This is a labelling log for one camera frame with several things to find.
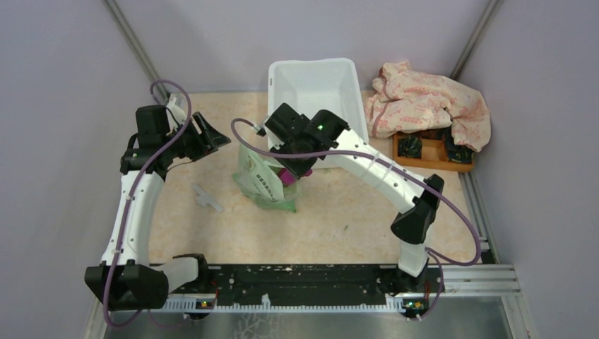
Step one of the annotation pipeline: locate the aluminium frame rail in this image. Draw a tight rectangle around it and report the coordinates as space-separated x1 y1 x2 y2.
95 264 523 314

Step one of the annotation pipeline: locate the purple plastic scoop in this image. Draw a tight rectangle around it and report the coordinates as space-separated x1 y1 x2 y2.
276 168 313 187

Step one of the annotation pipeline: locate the green cat litter bag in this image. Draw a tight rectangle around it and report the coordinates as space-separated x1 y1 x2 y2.
232 145 300 213

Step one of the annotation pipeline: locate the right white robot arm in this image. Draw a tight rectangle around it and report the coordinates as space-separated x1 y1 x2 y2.
264 103 444 292

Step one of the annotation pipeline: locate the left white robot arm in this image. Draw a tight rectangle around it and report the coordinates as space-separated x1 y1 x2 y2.
84 105 231 312

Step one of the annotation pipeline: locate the pink patterned cloth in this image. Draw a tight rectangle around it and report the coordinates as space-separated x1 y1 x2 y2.
364 61 491 152

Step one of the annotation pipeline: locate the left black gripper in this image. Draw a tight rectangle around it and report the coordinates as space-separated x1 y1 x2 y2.
162 111 230 162

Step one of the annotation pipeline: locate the white bag clip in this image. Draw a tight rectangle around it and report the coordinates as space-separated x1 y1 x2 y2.
191 184 224 213

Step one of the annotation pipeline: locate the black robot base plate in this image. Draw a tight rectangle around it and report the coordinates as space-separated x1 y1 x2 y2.
172 264 441 311

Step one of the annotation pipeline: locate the wooden tray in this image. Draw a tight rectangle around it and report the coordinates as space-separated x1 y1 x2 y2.
392 133 475 173

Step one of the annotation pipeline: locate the dark patterned cloth bundle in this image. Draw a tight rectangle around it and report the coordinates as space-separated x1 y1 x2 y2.
398 135 422 158

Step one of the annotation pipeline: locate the white plastic litter box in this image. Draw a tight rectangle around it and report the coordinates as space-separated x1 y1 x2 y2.
264 58 373 153

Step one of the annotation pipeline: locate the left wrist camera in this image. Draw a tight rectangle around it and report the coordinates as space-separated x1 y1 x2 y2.
166 94 187 121

